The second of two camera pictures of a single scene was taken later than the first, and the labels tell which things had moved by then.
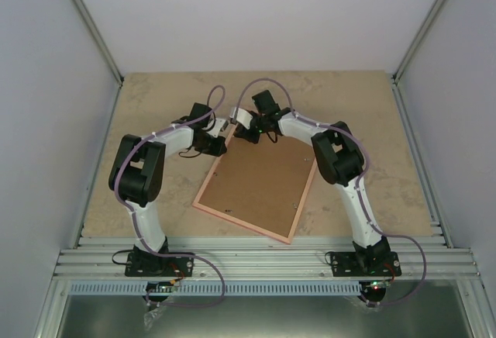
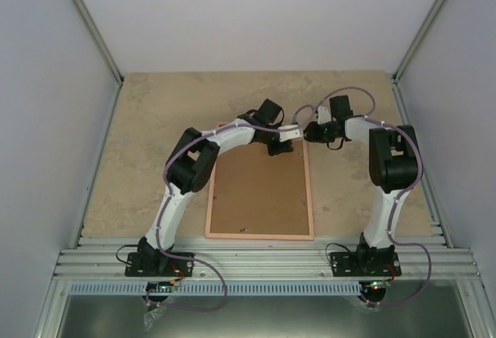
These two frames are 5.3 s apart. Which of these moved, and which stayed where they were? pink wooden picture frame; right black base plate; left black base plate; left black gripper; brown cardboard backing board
Moved: pink wooden picture frame; brown cardboard backing board; left black gripper
Stayed: left black base plate; right black base plate
